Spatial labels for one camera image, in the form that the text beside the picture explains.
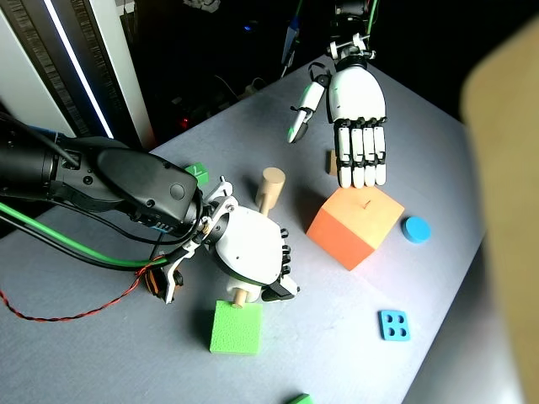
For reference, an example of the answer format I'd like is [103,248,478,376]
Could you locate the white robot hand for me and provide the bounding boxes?
[286,62,387,189]
[212,205,301,305]

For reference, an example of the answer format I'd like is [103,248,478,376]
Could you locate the large orange foam cube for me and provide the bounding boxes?
[306,186,406,272]

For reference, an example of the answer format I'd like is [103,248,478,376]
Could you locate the orange hexagon block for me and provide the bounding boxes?
[144,268,168,299]

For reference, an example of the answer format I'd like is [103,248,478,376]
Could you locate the blue round disc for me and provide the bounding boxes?
[400,215,433,245]

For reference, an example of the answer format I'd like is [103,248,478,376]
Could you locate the blue perforated square tile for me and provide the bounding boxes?
[377,310,412,342]

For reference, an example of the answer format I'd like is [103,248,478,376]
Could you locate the green textured foam cube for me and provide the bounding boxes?
[209,299,264,357]

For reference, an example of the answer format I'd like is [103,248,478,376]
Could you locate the blue white hanging connector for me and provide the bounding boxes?
[280,12,302,68]

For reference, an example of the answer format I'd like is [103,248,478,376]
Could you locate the small green letter cube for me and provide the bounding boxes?
[184,163,211,188]

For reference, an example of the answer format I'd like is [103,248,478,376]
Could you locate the grey table cloth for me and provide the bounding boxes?
[0,54,492,404]

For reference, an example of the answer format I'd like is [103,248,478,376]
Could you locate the blurred tan board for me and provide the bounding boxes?
[461,16,539,404]

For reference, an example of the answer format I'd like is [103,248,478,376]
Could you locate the white panel with light strip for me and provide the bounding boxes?
[0,0,157,148]

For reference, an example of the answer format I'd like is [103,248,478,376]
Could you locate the thin green cable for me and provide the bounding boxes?
[365,0,381,37]

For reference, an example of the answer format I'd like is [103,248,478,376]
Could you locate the thick green cable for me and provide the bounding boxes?
[0,201,169,270]

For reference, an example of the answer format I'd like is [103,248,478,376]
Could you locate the red black twisted cable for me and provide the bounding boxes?
[0,254,169,323]

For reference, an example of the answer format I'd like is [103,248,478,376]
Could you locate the thick black cable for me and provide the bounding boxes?
[0,212,169,273]

